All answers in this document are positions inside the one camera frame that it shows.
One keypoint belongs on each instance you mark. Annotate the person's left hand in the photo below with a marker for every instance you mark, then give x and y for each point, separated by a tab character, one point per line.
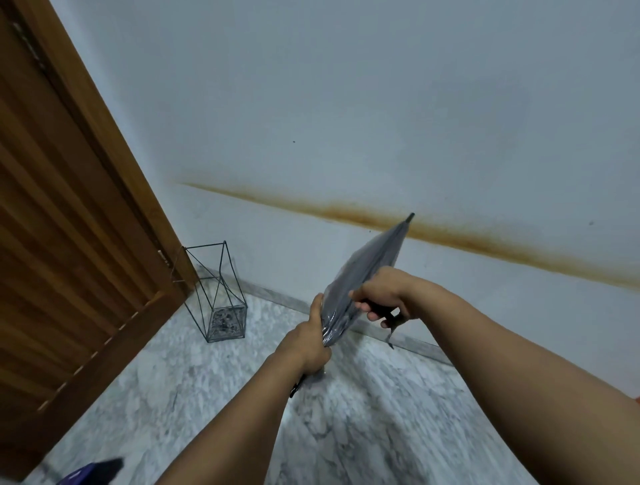
305	347

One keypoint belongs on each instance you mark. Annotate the person's right hand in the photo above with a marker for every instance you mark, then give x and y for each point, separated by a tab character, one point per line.
382	290

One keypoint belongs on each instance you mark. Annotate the person's right thumb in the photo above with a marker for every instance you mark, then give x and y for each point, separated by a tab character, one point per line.
361	292

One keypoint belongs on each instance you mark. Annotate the person's left thumb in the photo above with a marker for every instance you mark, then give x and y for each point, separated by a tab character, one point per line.
316	310

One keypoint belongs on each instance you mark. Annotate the grey umbrella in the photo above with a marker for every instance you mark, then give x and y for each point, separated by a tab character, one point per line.
357	285

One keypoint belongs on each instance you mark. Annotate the person's right forearm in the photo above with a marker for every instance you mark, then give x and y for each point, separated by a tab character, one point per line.
520	374

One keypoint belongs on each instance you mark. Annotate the person's left forearm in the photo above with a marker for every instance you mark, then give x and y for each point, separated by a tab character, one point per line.
235	424

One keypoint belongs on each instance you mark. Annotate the brown wooden door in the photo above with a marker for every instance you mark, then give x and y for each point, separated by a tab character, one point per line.
70	240

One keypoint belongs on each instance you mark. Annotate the dark purple object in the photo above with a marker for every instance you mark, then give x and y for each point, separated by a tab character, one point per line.
92	472

